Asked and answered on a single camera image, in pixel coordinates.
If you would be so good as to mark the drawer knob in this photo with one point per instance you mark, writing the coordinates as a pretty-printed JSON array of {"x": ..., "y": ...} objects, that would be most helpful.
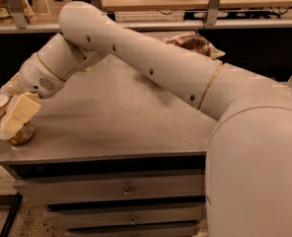
[
  {"x": 127, "y": 193},
  {"x": 132, "y": 220}
]

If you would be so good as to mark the top drawer knob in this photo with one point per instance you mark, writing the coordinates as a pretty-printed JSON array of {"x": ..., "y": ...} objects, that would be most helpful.
[{"x": 127, "y": 193}]

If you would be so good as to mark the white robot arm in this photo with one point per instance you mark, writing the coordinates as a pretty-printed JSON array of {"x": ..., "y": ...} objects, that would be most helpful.
[{"x": 249, "y": 157}]

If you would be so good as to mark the grey drawer cabinet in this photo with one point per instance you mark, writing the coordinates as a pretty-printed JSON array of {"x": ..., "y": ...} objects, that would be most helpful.
[{"x": 110, "y": 128}]

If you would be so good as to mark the metal railing with posts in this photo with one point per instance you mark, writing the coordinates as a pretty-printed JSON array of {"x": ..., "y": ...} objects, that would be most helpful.
[{"x": 158, "y": 15}]

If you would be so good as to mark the orange soda can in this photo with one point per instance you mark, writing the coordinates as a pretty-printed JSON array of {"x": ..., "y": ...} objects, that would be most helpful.
[{"x": 24, "y": 134}]

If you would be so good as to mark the brown white chip bag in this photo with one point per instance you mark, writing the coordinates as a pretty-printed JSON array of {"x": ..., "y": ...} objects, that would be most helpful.
[{"x": 195, "y": 43}]

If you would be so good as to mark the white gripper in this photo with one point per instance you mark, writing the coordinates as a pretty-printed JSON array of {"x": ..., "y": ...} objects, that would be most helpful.
[{"x": 37, "y": 77}]

